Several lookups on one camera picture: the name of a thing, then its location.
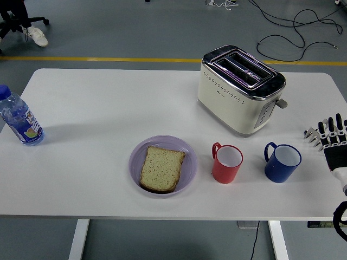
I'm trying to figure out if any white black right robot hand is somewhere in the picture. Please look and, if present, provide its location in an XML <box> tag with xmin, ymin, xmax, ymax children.
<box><xmin>317</xmin><ymin>113</ymin><xmax>347</xmax><ymax>196</ymax></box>

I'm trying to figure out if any blue enamel cup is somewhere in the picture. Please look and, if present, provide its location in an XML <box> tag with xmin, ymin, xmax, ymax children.
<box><xmin>264</xmin><ymin>141</ymin><xmax>302</xmax><ymax>183</ymax></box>

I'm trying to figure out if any red enamel cup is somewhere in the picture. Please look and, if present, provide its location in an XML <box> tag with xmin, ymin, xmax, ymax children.
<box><xmin>211</xmin><ymin>142</ymin><xmax>244</xmax><ymax>185</ymax></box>

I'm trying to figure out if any bread slice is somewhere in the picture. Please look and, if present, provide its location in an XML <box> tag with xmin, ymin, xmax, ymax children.
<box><xmin>139</xmin><ymin>145</ymin><xmax>187</xmax><ymax>194</ymax></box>

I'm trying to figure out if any silver metal toast rack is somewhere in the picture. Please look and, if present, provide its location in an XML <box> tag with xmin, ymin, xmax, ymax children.
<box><xmin>303</xmin><ymin>119</ymin><xmax>327</xmax><ymax>152</ymax></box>

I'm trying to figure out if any table height control panel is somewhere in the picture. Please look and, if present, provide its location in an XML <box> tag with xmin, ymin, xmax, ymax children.
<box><xmin>307</xmin><ymin>221</ymin><xmax>336</xmax><ymax>229</ymax></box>

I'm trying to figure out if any white table leg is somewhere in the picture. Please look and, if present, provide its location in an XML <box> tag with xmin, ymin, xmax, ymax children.
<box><xmin>67</xmin><ymin>218</ymin><xmax>91</xmax><ymax>260</ymax></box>
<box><xmin>268</xmin><ymin>220</ymin><xmax>290</xmax><ymax>260</ymax></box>

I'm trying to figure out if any grey box under table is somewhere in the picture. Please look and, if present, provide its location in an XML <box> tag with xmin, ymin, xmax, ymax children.
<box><xmin>237</xmin><ymin>220</ymin><xmax>260</xmax><ymax>230</ymax></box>

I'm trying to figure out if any cream chrome toaster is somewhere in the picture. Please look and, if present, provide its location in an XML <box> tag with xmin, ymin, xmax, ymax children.
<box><xmin>197</xmin><ymin>44</ymin><xmax>288</xmax><ymax>138</ymax></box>

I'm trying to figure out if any purple round plate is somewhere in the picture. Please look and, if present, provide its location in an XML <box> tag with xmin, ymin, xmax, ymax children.
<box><xmin>128</xmin><ymin>135</ymin><xmax>198</xmax><ymax>200</ymax></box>

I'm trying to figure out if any yellow floor tape line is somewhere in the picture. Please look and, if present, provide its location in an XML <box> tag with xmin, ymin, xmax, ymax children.
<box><xmin>0</xmin><ymin>55</ymin><xmax>347</xmax><ymax>67</ymax></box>

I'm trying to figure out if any clear bottle blue cap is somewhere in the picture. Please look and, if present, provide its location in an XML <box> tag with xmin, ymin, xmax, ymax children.
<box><xmin>0</xmin><ymin>84</ymin><xmax>46</xmax><ymax>147</ymax></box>

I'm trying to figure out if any person's white shoe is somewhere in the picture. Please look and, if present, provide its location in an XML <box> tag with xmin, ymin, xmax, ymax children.
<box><xmin>22</xmin><ymin>25</ymin><xmax>49</xmax><ymax>47</ymax></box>

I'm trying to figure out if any person's leg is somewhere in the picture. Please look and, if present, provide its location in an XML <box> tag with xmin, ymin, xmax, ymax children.
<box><xmin>8</xmin><ymin>0</ymin><xmax>30</xmax><ymax>28</ymax></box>

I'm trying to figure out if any black office chair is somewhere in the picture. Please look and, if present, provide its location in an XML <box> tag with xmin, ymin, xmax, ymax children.
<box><xmin>0</xmin><ymin>0</ymin><xmax>50</xmax><ymax>54</ymax></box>

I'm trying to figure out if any thin black hanging cable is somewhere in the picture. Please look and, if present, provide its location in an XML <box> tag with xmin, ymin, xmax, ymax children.
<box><xmin>249</xmin><ymin>220</ymin><xmax>260</xmax><ymax>260</ymax></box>

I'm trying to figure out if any black floor cable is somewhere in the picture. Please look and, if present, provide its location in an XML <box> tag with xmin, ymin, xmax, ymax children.
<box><xmin>248</xmin><ymin>0</ymin><xmax>347</xmax><ymax>62</ymax></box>

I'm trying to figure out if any white floor cable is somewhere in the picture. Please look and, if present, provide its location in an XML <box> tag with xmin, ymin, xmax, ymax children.
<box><xmin>204</xmin><ymin>0</ymin><xmax>240</xmax><ymax>12</ymax></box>

